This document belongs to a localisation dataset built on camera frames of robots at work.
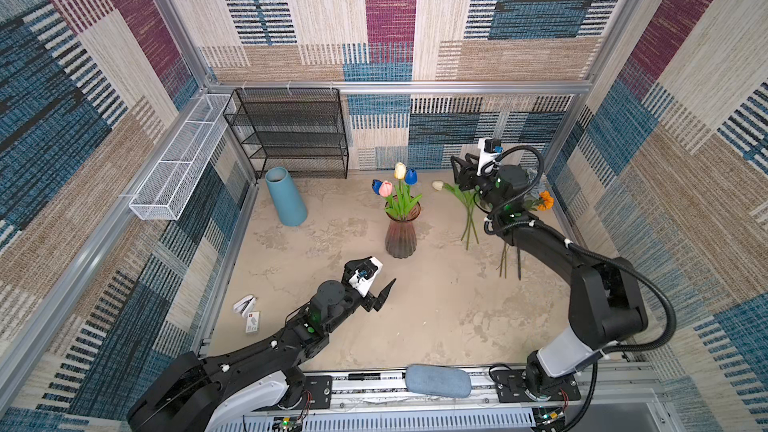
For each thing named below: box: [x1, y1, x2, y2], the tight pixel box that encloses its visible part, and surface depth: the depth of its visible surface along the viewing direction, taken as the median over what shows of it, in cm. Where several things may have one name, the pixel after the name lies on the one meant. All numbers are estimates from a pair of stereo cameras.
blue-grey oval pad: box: [405, 364, 472, 399], surface depth 74 cm
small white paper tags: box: [233, 294, 260, 333], surface depth 87 cm
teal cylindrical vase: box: [265, 166, 308, 227], surface depth 98 cm
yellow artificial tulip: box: [394, 162, 407, 220], surface depth 84 cm
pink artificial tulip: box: [379, 180, 398, 220], surface depth 77 cm
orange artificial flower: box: [538, 190, 554, 211], surface depth 109 cm
